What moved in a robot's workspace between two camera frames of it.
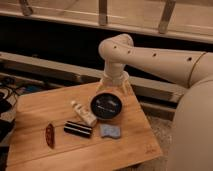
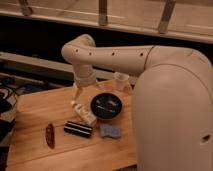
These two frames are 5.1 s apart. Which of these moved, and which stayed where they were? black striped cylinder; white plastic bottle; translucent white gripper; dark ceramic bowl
Moved: translucent white gripper
Stayed: black striped cylinder; white plastic bottle; dark ceramic bowl
